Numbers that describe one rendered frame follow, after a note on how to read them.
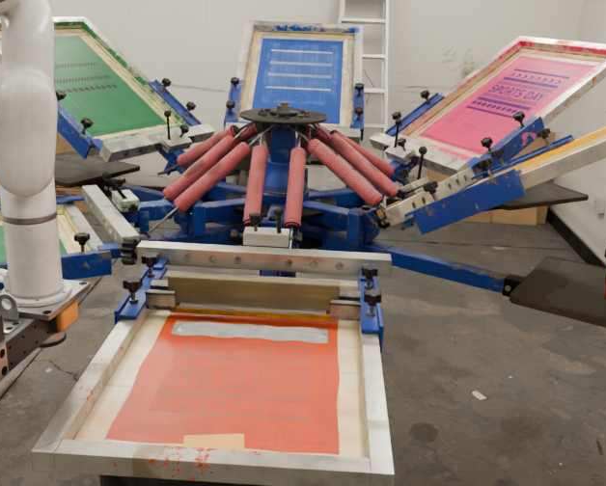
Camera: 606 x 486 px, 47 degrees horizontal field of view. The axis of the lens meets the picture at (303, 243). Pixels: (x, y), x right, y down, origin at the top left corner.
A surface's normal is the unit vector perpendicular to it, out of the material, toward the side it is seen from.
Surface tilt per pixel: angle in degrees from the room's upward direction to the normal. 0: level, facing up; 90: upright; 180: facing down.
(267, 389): 0
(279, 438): 0
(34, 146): 91
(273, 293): 90
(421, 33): 90
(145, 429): 0
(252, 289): 90
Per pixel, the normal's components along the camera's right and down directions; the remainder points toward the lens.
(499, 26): -0.05, 0.33
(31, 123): 0.40, 0.32
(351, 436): 0.04, -0.94
